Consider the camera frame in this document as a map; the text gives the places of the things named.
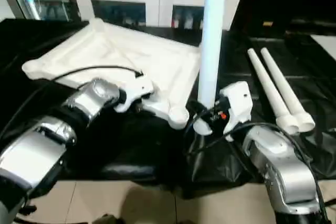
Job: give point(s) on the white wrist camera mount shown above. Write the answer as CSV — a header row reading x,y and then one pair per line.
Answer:
x,y
135,88
237,103

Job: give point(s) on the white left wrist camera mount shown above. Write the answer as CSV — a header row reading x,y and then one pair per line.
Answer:
x,y
135,88

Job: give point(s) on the black work mat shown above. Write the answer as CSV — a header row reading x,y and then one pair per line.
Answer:
x,y
131,150

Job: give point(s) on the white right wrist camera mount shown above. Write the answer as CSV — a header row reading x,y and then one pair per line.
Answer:
x,y
237,103

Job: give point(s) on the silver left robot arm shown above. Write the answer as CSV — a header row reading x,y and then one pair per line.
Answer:
x,y
47,135

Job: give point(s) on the white plastic table leg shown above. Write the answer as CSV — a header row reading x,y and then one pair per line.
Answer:
x,y
212,35
268,85
286,85

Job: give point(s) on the white plastic table top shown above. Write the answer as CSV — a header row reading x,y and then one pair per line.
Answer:
x,y
121,56

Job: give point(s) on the white flat board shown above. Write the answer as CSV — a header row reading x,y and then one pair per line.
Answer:
x,y
326,43

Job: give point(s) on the small yellow tag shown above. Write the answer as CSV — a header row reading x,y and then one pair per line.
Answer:
x,y
268,23

